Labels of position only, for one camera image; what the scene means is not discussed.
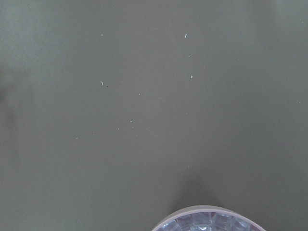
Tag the pink bowl of ice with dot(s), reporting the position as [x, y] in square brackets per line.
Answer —
[206, 218]

